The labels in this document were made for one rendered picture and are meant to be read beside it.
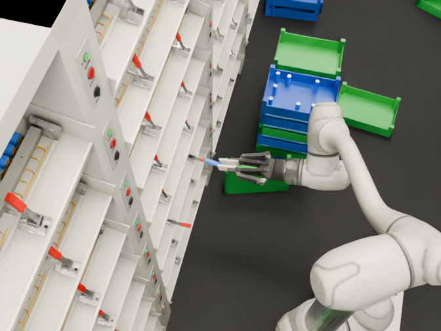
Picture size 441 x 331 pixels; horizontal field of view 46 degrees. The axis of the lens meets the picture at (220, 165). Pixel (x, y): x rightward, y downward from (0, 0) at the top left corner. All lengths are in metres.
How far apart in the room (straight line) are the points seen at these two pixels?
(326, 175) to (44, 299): 1.01
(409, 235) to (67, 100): 0.80
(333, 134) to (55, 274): 0.94
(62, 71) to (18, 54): 0.09
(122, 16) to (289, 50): 1.59
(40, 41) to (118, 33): 0.35
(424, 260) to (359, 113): 1.64
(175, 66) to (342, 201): 1.30
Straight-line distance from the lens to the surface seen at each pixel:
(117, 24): 1.00
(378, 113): 2.79
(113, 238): 1.19
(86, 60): 0.77
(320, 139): 1.61
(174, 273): 2.17
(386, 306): 1.77
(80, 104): 0.79
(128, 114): 1.11
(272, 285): 2.28
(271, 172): 1.74
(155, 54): 1.21
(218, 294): 2.25
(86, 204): 1.02
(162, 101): 1.37
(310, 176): 1.69
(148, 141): 1.30
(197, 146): 1.97
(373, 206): 1.43
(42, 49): 0.66
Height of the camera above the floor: 2.17
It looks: 60 degrees down
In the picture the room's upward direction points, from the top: 2 degrees clockwise
